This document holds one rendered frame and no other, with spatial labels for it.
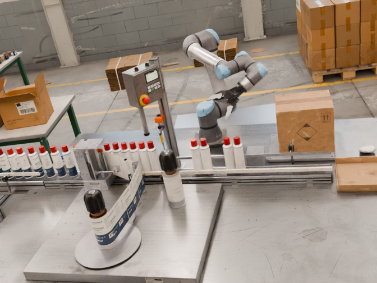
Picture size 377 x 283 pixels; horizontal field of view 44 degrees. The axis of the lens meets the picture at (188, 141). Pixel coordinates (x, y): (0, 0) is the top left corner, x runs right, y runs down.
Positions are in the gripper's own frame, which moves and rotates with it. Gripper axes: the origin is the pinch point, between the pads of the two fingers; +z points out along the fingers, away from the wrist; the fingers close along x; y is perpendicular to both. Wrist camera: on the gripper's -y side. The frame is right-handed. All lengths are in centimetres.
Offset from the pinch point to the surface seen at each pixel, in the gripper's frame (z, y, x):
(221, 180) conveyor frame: 21.4, -2.2, -30.8
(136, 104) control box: 27.0, -18.6, 27.2
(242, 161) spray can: 6.0, -4.4, -30.5
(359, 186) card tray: -30, -11, -76
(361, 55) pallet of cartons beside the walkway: -139, 324, -7
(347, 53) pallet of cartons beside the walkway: -129, 319, 5
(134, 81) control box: 18.2, -26.1, 34.0
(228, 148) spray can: 6.6, -8.6, -21.0
